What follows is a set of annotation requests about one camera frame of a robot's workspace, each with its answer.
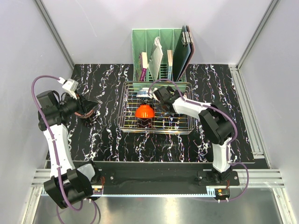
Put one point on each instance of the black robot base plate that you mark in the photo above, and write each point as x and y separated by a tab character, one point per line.
120	173

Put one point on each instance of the white spiral notebook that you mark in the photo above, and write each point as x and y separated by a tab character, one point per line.
155	59

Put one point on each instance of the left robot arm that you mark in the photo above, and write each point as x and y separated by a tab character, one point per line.
68	184

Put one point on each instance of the dark green clipboard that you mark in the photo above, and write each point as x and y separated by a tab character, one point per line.
183	53

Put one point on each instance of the green plastic file organizer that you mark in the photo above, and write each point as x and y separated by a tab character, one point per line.
143	40

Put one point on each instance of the blue white porcelain bowl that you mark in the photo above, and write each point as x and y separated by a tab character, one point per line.
145	93

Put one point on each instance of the blue spine book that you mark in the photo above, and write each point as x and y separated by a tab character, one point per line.
170	64

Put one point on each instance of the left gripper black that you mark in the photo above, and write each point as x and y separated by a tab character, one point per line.
84	106

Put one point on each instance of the red geometric patterned bowl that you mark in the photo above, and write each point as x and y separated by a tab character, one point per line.
85	115

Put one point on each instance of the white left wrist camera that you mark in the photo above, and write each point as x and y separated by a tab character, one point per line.
69	85

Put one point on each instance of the metal wire dish rack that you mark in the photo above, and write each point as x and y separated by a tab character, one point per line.
162	122

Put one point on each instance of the orange plastic bowl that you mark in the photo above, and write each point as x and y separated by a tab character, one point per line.
145	112

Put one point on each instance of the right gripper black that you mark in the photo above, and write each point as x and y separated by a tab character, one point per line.
160	106

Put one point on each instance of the purple illustrated book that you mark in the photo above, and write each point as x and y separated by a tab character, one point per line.
143	65

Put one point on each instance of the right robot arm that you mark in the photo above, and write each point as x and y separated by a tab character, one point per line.
217	126

